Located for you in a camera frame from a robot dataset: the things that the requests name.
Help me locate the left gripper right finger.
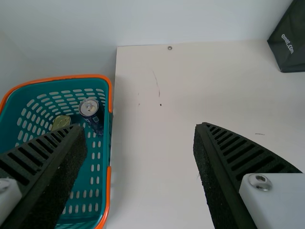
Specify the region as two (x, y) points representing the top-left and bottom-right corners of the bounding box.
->
(193, 122), (305, 229)

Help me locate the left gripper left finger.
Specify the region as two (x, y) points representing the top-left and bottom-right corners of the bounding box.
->
(0, 124), (88, 229)

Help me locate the rectangular tin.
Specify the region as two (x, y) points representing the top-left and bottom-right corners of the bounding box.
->
(50, 114), (72, 132)

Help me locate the dark grey bag with straps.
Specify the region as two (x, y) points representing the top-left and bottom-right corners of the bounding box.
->
(266, 0), (305, 73)

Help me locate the teal shopping basket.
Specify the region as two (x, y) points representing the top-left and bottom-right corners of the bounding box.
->
(0, 74), (114, 229)

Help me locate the can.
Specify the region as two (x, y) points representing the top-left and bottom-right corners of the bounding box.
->
(78, 97), (106, 137)

